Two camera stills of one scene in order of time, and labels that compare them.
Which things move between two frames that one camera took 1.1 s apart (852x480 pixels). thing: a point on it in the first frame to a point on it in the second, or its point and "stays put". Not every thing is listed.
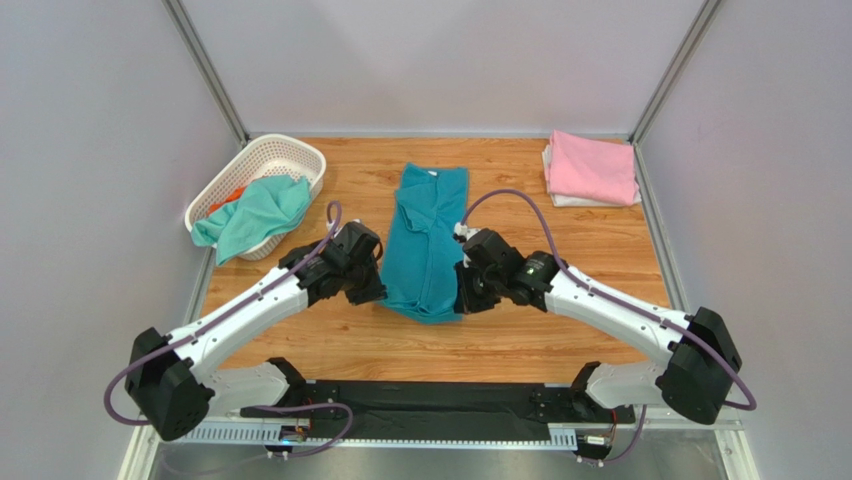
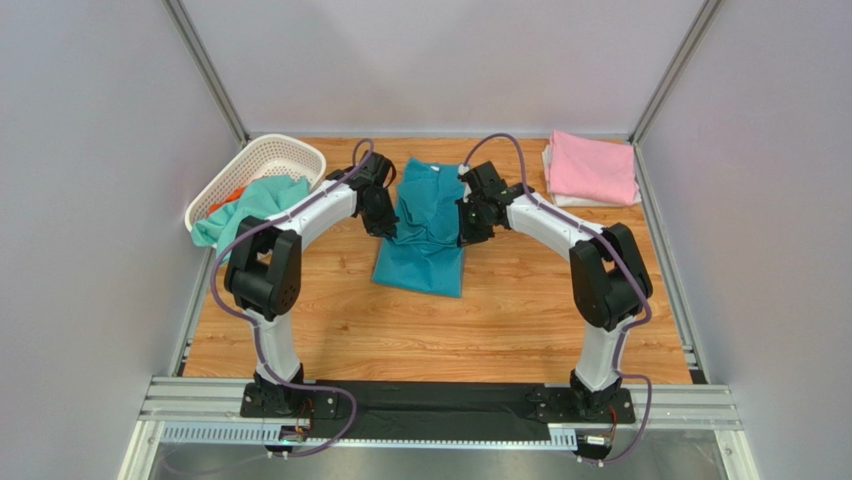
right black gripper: [470, 292] to [475, 222]
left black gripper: [374, 290] to [387, 226]
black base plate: [443, 410] stays put
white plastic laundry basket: [264, 157] stays put
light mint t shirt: [264, 210] stays put
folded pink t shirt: [592, 168] stays put
